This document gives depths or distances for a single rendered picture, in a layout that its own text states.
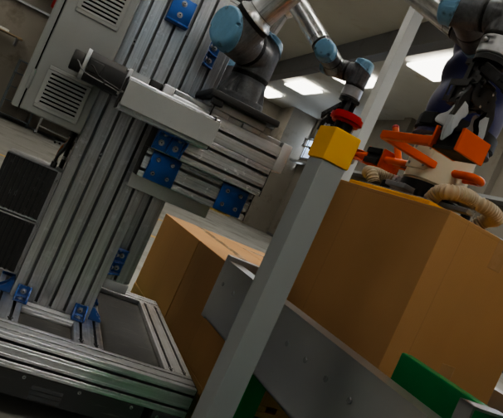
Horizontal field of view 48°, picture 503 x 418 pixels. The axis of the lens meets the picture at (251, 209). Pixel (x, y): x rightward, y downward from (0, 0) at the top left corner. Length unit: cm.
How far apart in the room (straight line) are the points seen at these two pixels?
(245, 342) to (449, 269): 50
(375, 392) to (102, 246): 105
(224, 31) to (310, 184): 62
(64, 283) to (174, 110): 69
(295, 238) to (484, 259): 49
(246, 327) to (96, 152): 86
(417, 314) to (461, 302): 13
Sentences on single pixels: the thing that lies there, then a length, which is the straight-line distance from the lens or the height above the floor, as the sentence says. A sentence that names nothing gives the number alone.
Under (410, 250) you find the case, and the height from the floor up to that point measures 84.
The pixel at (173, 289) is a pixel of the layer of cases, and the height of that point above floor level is 29.
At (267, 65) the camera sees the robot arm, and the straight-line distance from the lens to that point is 173.
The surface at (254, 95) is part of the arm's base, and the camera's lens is 170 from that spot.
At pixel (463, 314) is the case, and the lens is 145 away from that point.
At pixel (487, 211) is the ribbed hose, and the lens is 157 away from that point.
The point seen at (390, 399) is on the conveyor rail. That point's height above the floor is 58.
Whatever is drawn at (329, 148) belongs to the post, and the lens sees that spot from 115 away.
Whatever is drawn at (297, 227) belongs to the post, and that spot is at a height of 78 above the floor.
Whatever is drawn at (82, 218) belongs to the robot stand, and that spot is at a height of 53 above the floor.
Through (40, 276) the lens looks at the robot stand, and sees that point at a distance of 187.
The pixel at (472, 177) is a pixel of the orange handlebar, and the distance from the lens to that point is 157.
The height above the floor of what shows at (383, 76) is 239.
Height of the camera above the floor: 80
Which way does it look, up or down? 1 degrees down
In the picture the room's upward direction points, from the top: 24 degrees clockwise
